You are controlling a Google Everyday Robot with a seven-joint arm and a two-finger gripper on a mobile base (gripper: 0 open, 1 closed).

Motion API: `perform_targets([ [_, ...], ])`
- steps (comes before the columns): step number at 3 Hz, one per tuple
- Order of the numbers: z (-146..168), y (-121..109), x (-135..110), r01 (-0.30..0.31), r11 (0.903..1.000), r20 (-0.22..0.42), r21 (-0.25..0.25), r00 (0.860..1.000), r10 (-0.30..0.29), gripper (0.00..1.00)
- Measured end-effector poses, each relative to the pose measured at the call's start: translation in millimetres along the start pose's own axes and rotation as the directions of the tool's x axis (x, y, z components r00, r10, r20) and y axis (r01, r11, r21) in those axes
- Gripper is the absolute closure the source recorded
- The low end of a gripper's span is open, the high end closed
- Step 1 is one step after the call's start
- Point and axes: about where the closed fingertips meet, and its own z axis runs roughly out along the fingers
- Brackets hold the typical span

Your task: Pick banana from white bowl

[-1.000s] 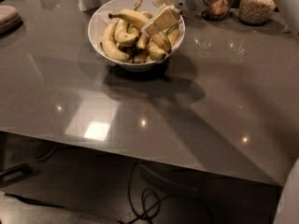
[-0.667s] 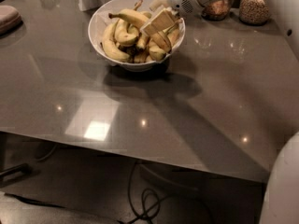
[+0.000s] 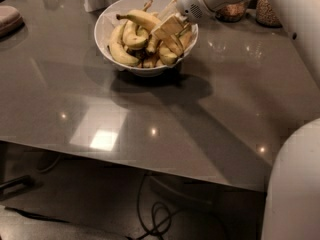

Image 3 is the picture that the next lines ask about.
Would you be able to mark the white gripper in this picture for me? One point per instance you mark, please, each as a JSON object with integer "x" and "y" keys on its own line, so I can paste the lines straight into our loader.
{"x": 190, "y": 2}

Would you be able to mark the small centre yellow banana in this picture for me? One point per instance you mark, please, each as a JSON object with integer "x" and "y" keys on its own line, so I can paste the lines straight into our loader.
{"x": 152, "y": 45}

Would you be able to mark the round glass jar of nuts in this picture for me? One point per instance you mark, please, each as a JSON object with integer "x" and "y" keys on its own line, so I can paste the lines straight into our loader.
{"x": 232, "y": 13}

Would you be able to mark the white ceramic bowl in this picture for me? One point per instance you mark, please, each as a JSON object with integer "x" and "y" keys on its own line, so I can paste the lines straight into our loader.
{"x": 149, "y": 65}

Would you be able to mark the black chair leg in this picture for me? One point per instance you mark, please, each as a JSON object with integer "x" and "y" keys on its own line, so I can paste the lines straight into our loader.
{"x": 25, "y": 180}

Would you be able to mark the curved middle yellow banana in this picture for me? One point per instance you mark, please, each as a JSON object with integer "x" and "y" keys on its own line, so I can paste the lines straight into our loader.
{"x": 133, "y": 39}

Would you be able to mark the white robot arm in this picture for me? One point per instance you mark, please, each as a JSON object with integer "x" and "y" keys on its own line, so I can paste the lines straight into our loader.
{"x": 292, "y": 208}

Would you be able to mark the glass jar of pale cereal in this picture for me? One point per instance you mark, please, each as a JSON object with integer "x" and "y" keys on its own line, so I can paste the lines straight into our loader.
{"x": 265, "y": 14}

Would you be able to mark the beige cushion pad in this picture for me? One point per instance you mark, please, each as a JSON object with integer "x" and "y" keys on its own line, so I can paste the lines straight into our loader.
{"x": 10, "y": 19}

